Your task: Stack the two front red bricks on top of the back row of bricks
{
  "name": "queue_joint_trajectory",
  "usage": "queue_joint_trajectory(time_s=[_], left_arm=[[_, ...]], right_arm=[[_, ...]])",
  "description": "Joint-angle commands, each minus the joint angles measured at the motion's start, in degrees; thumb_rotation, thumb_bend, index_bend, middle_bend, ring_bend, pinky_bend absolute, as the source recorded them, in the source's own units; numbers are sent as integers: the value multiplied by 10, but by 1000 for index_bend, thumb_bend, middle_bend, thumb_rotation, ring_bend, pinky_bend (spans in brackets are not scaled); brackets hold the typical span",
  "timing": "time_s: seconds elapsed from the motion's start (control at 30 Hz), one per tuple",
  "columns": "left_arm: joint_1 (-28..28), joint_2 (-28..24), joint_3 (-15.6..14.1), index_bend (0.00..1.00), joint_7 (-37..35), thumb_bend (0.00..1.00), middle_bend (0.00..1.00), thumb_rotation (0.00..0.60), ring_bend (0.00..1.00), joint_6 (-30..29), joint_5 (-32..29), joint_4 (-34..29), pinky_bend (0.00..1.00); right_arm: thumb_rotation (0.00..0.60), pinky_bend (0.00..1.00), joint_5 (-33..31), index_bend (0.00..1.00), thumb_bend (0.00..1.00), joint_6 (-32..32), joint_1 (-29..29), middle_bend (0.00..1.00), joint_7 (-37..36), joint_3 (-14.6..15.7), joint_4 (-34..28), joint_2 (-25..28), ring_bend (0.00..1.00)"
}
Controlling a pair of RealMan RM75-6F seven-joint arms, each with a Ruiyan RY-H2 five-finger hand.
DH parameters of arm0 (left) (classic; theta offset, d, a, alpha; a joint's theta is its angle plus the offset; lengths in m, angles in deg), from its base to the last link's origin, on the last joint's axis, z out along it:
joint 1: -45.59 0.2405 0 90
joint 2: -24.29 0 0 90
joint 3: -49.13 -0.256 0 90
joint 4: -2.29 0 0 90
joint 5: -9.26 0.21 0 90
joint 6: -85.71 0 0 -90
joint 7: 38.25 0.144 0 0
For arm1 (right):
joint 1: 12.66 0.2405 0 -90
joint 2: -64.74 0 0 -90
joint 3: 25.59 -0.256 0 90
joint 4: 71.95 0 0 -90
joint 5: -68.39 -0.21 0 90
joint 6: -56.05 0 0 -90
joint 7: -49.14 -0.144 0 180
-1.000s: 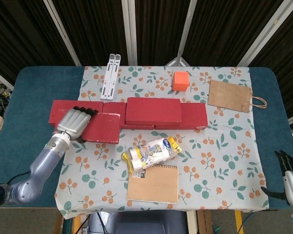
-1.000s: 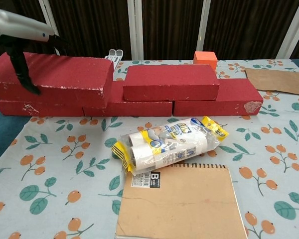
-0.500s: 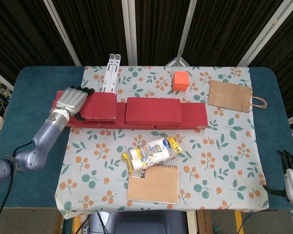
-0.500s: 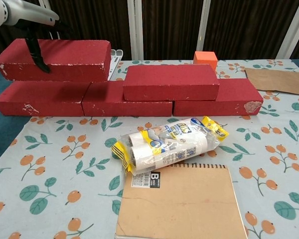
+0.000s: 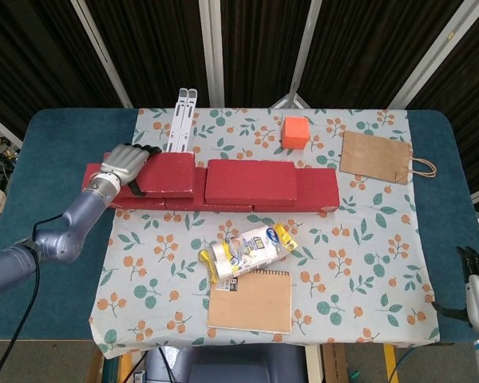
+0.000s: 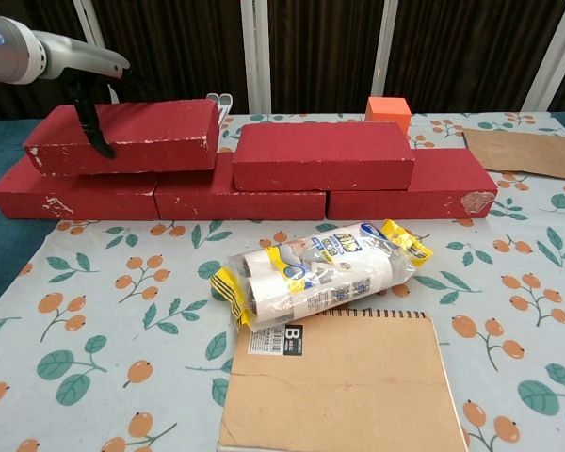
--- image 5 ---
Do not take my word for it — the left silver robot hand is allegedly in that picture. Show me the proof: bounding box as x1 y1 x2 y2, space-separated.
99 143 163 199

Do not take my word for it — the red foam brick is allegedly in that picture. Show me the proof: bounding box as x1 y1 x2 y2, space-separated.
204 158 299 207
78 163 167 211
134 152 196 199
163 167 255 213

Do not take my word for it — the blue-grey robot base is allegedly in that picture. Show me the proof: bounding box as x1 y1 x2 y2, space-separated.
145 345 308 383

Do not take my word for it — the white folding stand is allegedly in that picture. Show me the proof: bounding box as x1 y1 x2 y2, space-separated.
163 88 199 155

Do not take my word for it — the teal table cover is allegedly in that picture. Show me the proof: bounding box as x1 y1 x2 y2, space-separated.
0 108 479 344

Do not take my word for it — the dark pleated curtain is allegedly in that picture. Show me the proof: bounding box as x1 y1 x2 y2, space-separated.
0 0 479 192

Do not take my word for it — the floral tablecloth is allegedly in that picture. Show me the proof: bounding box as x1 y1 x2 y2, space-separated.
88 106 441 360

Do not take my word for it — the plastic pack of white rolls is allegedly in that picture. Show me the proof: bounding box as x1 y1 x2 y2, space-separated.
198 222 297 285

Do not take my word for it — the orange foam cube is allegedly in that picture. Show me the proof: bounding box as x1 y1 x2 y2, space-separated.
281 116 309 150

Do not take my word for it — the brown paper bag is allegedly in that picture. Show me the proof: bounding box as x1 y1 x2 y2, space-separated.
338 130 438 186

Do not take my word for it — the grey tripod stand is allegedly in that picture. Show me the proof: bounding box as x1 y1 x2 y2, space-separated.
271 81 316 111

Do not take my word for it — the kraft spiral notebook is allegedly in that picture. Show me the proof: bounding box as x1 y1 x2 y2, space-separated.
206 267 293 334

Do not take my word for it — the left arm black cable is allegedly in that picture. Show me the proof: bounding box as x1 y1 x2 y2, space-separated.
0 213 73 383

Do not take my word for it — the white double frame post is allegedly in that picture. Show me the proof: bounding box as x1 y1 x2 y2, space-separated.
198 0 227 108

